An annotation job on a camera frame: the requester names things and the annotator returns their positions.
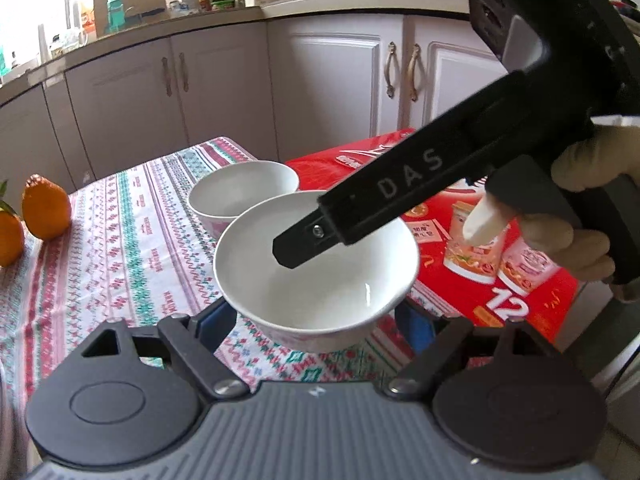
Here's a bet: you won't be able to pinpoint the white bowl pink pattern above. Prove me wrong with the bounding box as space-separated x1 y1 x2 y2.
213 191 420 353

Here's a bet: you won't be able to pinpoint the white kitchen cabinets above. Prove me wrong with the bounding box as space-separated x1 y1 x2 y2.
1 14 504 205

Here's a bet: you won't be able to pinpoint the right gloved hand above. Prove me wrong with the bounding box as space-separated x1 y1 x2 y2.
462 125 639 282

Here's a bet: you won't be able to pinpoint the red cardboard box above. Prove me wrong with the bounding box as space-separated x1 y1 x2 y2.
284 127 582 346

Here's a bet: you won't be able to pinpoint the patterned tablecloth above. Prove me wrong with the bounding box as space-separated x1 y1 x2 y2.
1 136 410 413

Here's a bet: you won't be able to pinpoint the bumpy orange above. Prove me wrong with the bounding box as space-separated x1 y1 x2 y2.
22 174 72 242

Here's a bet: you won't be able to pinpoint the orange with leaf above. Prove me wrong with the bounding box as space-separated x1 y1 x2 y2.
0 180 25 268

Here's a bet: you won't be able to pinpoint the brown cardboard box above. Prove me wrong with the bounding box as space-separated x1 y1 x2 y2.
93 0 169 38

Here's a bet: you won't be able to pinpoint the teal container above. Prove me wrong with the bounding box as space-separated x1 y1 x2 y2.
106 0 126 34

